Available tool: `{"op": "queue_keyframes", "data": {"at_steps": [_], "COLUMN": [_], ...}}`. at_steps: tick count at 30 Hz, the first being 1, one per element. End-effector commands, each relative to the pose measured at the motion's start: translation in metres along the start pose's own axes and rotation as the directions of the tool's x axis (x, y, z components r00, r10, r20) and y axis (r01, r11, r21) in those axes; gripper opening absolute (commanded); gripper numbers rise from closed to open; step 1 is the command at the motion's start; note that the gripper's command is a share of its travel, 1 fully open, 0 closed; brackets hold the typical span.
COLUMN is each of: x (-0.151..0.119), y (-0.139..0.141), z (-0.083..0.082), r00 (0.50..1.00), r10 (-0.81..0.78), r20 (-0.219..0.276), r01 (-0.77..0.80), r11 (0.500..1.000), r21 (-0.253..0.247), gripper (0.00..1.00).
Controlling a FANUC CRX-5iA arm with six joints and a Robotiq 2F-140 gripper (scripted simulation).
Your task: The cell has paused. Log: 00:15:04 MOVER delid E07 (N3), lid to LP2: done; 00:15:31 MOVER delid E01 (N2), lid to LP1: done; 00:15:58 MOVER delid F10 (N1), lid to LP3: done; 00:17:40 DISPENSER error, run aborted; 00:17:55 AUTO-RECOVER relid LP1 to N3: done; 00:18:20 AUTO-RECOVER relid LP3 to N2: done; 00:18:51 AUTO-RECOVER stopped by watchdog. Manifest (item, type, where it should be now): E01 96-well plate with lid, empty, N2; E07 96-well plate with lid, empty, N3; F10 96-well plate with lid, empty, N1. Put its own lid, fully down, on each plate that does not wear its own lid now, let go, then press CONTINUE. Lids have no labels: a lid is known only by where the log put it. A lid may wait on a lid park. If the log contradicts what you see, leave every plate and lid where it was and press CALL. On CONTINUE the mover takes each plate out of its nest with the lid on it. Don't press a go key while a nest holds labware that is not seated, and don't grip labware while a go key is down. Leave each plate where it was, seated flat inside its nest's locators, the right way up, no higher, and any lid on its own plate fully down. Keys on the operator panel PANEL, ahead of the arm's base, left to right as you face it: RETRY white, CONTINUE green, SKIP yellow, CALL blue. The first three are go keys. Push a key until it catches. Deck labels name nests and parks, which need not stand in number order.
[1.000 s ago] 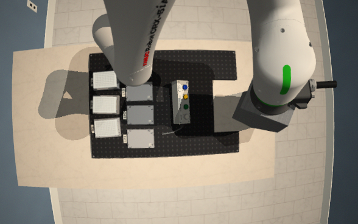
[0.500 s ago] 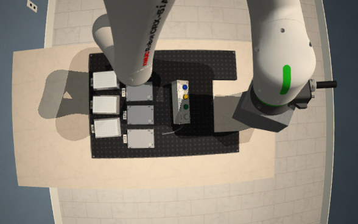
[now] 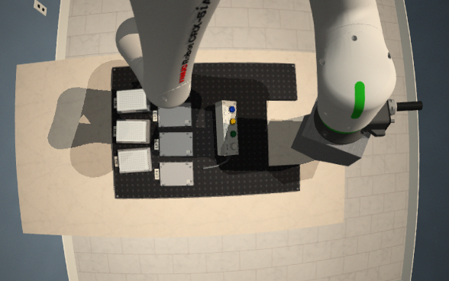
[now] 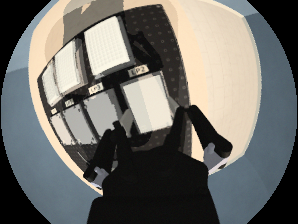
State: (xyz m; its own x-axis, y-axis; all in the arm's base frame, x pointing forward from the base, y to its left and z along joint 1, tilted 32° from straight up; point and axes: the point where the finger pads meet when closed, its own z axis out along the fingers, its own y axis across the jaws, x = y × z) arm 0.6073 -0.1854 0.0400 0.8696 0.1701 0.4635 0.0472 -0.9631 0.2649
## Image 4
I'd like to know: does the clear plastic plate lid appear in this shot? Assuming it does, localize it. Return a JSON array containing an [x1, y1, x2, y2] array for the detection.
[[123, 75, 172, 133], [55, 41, 79, 93]]

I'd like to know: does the grey angled control panel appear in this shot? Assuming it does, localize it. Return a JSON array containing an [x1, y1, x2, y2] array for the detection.
[[77, 151, 118, 171]]

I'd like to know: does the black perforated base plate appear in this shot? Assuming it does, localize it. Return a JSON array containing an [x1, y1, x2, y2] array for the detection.
[[37, 4, 191, 172]]

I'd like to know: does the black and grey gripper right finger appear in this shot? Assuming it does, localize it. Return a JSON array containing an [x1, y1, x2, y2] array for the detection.
[[153, 96, 233, 177]]

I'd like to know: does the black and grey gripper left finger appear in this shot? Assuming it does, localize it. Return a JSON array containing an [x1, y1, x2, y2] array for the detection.
[[83, 109, 138, 190]]

